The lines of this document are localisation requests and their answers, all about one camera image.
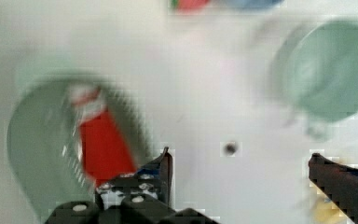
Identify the green mug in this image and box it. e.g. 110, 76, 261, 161
270, 18, 358, 141

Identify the green oval strainer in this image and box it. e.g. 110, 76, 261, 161
7, 57, 153, 222

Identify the red toy strawberry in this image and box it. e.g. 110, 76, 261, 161
170, 0, 210, 10

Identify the peeled toy banana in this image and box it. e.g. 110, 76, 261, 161
310, 182, 352, 224

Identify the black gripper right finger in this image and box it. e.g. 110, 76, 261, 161
308, 153, 358, 224

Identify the red ketchup bottle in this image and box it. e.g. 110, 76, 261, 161
68, 84, 136, 188

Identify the blue cup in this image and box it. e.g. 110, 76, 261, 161
221, 0, 283, 9

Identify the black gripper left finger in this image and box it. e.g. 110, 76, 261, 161
45, 147, 218, 224

